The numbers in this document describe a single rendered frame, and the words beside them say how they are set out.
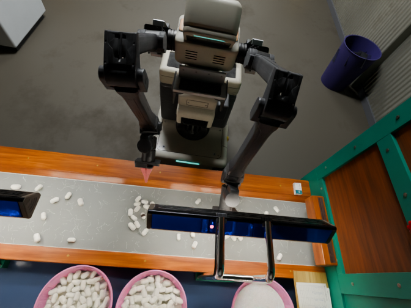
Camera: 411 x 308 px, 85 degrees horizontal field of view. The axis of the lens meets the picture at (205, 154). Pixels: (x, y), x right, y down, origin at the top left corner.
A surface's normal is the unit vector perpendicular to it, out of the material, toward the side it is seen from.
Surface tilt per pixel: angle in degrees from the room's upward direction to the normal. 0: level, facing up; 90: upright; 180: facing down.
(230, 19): 43
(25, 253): 0
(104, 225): 0
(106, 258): 0
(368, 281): 90
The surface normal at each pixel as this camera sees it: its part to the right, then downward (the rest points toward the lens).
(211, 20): 0.05, 0.23
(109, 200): 0.14, -0.48
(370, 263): -0.99, -0.12
